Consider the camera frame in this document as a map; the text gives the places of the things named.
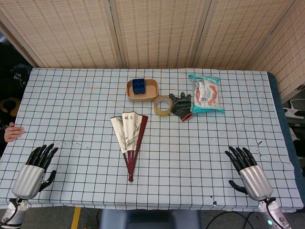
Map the bare human hand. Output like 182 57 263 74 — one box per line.
4 122 26 143

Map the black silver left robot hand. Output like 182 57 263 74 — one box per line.
11 143 59 199

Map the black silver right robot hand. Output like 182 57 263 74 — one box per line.
225 146 274 201

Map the folding paper fan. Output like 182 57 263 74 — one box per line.
110 111 149 183

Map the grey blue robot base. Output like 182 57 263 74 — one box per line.
99 209 202 229

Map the person in black hoodie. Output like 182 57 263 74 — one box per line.
0 42 33 144

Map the blue table padding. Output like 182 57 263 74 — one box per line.
266 72 305 201

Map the white checked tablecloth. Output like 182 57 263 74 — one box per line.
0 67 301 214

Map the white chair base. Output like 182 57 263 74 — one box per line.
283 99 305 118

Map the teal snack package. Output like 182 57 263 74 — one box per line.
188 73 225 115

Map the dark knitted work glove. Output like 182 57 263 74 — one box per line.
169 92 193 122

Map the bamboo screen panel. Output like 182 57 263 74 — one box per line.
250 0 305 104
109 0 213 70
193 0 296 71
0 0 121 69

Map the yellowish adhesive tape roll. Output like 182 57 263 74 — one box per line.
153 95 173 117

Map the oval wooden tray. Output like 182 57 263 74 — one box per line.
126 79 160 103

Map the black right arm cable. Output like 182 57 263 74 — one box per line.
264 197 277 221

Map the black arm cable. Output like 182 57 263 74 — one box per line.
0 199 21 227
264 197 277 221

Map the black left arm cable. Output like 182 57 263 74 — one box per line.
0 199 21 227

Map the black floor cable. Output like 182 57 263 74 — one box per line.
206 211 263 229

